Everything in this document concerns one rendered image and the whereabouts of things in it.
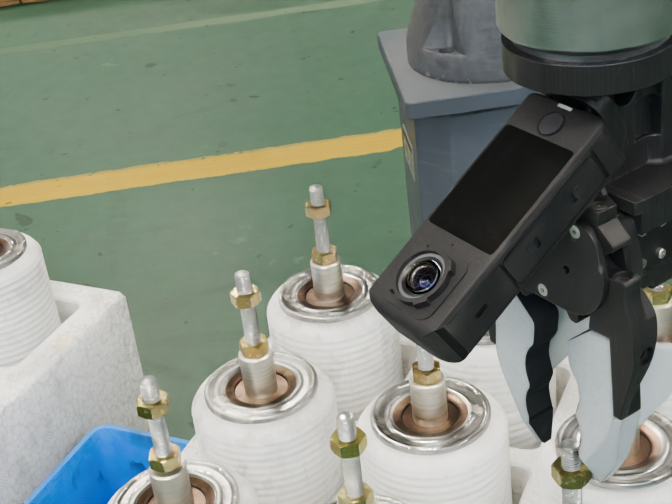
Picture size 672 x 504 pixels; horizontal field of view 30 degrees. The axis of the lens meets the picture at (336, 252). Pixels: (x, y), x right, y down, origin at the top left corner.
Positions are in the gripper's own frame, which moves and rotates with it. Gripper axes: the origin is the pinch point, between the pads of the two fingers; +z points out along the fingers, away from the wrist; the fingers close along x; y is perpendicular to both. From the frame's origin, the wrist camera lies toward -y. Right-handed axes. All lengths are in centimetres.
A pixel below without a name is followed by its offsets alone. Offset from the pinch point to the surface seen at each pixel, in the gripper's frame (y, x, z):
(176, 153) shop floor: 35, 113, 35
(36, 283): -6, 55, 12
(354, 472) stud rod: -5.8, 9.5, 4.4
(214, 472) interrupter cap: -8.7, 20.7, 9.7
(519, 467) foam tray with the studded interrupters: 10.8, 15.4, 17.3
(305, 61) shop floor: 67, 127, 35
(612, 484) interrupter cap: 7.7, 4.0, 9.6
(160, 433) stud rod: -12.0, 19.6, 4.2
